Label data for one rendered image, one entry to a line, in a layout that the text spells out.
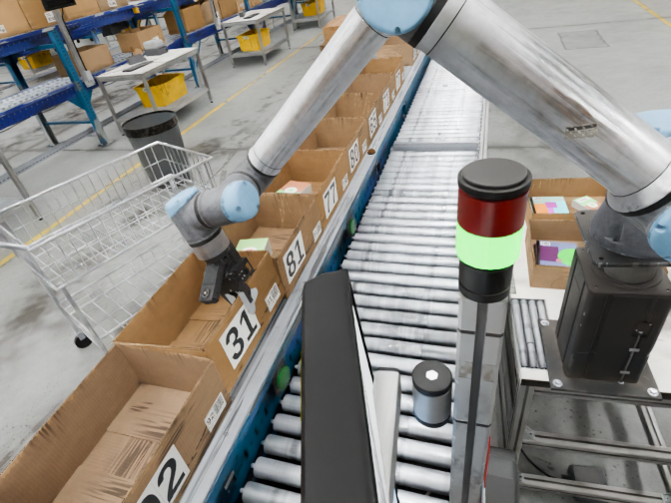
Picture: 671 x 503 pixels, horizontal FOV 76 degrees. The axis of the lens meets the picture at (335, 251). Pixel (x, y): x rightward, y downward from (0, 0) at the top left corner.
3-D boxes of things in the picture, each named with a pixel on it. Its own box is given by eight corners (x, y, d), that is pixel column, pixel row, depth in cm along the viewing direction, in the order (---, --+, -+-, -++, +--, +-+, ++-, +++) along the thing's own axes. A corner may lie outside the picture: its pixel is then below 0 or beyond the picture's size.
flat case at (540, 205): (562, 199, 186) (563, 196, 185) (571, 224, 171) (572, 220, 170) (528, 200, 189) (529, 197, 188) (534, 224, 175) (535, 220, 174)
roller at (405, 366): (464, 387, 127) (465, 376, 124) (301, 361, 142) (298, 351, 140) (465, 373, 130) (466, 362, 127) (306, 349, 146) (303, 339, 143)
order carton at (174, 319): (230, 394, 110) (203, 349, 101) (142, 383, 121) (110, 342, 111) (287, 291, 139) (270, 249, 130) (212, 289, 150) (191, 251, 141)
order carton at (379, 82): (382, 120, 258) (380, 92, 248) (336, 122, 267) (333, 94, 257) (395, 98, 288) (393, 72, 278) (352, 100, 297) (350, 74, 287)
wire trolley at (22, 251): (207, 259, 321) (155, 126, 260) (258, 285, 289) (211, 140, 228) (66, 356, 259) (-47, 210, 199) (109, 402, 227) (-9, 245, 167)
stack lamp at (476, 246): (520, 271, 33) (531, 204, 29) (453, 266, 34) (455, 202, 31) (518, 235, 37) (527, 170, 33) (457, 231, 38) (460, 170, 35)
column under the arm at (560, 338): (631, 326, 130) (665, 237, 110) (662, 401, 110) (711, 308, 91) (537, 320, 137) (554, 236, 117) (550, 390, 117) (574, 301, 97)
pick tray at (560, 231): (660, 297, 137) (670, 273, 131) (529, 287, 149) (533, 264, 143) (637, 245, 159) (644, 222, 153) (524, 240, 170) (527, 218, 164)
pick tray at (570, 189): (637, 235, 163) (645, 213, 157) (528, 235, 172) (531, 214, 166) (614, 197, 185) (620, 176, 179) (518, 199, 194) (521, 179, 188)
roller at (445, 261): (472, 273, 165) (473, 263, 162) (342, 263, 181) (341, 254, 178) (472, 265, 169) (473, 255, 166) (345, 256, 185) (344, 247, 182)
